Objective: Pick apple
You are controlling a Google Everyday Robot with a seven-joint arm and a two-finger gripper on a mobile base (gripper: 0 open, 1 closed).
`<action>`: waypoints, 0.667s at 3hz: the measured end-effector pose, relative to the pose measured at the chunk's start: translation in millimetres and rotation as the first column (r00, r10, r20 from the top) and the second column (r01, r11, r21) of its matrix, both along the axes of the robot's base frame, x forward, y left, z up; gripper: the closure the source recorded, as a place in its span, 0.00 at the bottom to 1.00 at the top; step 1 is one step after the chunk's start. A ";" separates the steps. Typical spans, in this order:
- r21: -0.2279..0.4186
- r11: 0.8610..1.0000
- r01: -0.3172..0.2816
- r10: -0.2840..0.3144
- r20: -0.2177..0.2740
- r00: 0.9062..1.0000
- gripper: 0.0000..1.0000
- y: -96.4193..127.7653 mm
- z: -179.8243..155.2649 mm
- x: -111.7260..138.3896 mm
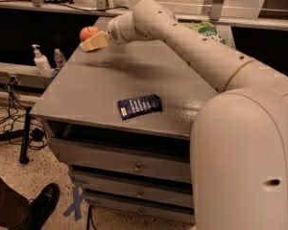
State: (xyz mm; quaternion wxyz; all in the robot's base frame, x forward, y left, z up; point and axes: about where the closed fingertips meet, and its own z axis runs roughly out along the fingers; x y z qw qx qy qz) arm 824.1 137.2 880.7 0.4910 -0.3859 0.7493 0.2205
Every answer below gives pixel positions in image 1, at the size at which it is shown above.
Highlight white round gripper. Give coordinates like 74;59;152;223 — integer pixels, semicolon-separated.
80;13;138;52

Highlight red apple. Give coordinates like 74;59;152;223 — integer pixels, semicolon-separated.
80;26;99;42

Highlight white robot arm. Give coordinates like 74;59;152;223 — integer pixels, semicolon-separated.
94;0;288;230

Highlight clear plastic bottle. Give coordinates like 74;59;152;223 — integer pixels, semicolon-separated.
54;49;66;69

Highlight white pump bottle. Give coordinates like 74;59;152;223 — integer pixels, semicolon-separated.
32;44;51;77

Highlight dark blue snack packet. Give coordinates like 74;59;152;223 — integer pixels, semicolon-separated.
117;94;162;120

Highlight grey drawer cabinet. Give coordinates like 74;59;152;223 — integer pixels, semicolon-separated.
30;16;238;225

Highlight green snack bag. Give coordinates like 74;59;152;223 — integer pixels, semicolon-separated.
188;20;227;45

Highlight black stand leg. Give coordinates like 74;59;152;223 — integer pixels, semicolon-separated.
0;107;31;164

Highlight top drawer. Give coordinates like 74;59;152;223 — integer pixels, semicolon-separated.
48;138;191;183

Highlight drawer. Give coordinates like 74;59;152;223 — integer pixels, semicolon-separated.
69;170;193;208
83;192;195;224
48;138;191;183

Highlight blue tape cross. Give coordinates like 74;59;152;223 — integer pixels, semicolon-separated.
63;187;84;221

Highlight middle drawer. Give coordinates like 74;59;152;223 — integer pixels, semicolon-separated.
69;170;193;208

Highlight black shoe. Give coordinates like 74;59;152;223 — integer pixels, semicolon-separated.
11;183;60;230

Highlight bottom drawer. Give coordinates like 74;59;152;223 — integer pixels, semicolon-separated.
83;192;195;224

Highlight brown trouser leg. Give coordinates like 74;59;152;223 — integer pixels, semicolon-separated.
0;177;30;229

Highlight metal window rail frame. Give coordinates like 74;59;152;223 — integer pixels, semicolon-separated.
0;0;288;31

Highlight black floor cables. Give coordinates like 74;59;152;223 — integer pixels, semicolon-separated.
0;72;49;151

